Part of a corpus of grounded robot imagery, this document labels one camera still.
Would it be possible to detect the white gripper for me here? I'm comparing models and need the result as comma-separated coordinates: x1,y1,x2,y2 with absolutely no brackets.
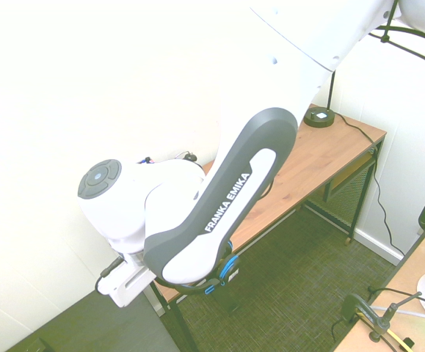
97,259,155,309

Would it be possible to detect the black and blue headphone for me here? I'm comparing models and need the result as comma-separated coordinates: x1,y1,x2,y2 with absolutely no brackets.
174,240,241,296

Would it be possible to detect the wooden side table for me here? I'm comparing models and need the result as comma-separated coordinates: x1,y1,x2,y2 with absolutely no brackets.
148,136,388,352

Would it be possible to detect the black clamp stand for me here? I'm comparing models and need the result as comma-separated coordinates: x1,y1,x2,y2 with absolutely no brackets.
331,291,423,342

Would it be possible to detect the black desk lamp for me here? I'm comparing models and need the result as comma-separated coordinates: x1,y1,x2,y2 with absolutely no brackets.
303,0,425,129

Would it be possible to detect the yellow measuring tape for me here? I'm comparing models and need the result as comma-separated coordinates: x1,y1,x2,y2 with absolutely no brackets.
387,328,415,352

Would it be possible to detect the black gripper connector cable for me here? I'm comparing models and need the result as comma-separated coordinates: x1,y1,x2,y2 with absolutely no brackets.
94,257,126,293

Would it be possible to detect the black wire mesh desk panel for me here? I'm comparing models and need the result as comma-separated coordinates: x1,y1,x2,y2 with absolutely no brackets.
304,161,377,235

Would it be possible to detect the black lamp power cable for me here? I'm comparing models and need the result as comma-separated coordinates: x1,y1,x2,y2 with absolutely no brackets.
333,111,406,257

